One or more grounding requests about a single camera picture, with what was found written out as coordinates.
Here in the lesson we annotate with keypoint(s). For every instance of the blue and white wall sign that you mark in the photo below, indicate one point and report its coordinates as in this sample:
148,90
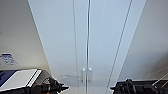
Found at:
7,59

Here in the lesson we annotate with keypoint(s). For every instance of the white flat board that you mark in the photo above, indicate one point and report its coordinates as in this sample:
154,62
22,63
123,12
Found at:
20,79

